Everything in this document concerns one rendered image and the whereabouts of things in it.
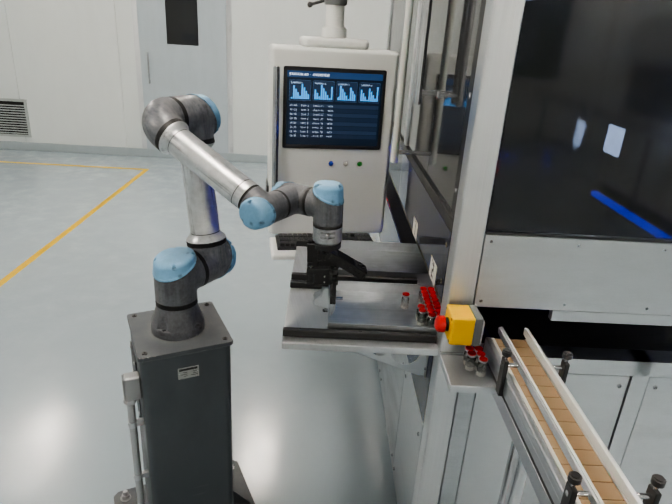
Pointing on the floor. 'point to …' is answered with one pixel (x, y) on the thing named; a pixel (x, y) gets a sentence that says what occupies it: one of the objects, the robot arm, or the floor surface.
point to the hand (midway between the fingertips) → (333, 310)
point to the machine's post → (469, 223)
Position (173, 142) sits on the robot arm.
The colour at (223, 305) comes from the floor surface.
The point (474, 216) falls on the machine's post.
